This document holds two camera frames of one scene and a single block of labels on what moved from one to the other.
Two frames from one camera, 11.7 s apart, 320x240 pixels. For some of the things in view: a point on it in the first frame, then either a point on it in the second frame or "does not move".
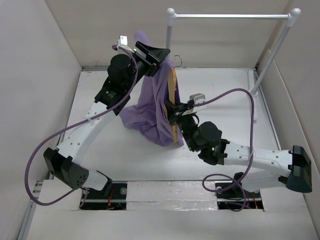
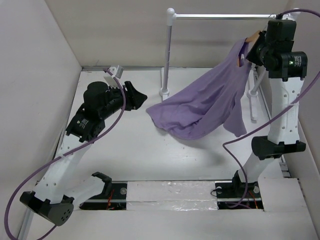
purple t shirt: x=149 y=118 -> x=209 y=104
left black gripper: x=159 y=54 -> x=134 y=98
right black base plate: x=231 y=195 does not move
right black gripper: x=177 y=112 -> x=252 y=55
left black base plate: x=113 y=197 does not move
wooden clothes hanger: x=171 y=97 -> x=247 y=40
